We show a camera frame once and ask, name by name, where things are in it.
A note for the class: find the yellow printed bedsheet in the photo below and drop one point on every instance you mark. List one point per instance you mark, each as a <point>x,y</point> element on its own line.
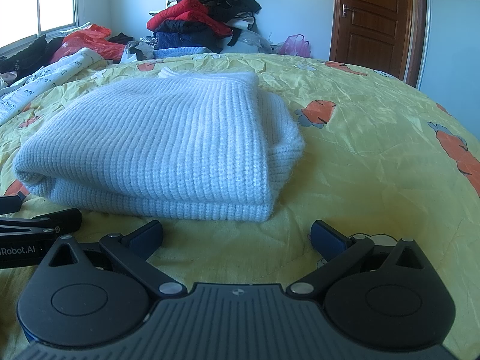
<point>375,157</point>

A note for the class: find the white plastic bag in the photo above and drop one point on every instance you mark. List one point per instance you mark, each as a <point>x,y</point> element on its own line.
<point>128,55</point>

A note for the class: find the white knit sweater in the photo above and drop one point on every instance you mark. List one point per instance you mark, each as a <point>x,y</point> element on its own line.
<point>150,138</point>

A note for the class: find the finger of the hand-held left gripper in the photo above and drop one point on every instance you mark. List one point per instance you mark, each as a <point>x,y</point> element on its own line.
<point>63,219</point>
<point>9,204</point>

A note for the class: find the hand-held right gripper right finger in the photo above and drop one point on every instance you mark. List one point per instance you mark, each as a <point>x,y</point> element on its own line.
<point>324,237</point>

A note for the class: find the small black cloth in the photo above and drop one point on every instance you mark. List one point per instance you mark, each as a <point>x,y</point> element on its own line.
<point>120,38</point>

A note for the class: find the white printed quilt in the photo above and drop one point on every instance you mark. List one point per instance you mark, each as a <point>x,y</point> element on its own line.
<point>56,71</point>

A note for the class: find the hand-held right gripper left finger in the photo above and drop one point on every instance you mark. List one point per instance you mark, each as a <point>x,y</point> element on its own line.
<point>147,234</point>

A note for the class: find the pink plastic bag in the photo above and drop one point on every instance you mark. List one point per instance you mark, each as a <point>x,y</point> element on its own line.
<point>296,47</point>

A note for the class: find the dark navy jacket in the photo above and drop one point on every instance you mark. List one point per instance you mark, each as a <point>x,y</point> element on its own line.
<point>187,37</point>

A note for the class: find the red jacket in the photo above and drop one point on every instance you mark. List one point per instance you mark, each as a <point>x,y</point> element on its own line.
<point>183,13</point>

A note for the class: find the red plastic bag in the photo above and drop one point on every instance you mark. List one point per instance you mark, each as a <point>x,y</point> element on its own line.
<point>86,41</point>

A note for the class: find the light blue knit cloth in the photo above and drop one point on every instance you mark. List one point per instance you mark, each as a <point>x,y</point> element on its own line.
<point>180,51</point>

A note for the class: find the brown wooden door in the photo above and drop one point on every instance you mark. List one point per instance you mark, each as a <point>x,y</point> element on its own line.
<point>375,26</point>

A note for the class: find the grey cloth bundle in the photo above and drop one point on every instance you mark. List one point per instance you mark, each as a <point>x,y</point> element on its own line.
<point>247,43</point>

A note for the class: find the window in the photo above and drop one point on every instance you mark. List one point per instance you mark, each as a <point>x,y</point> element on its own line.
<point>56,0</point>

